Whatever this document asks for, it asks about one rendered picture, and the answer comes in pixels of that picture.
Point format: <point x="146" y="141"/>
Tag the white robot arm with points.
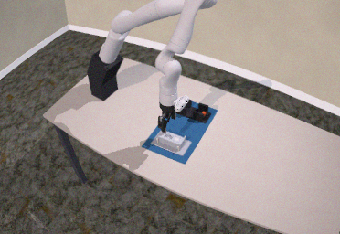
<point x="171" y="68"/>

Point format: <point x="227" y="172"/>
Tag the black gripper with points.
<point x="166" y="114"/>

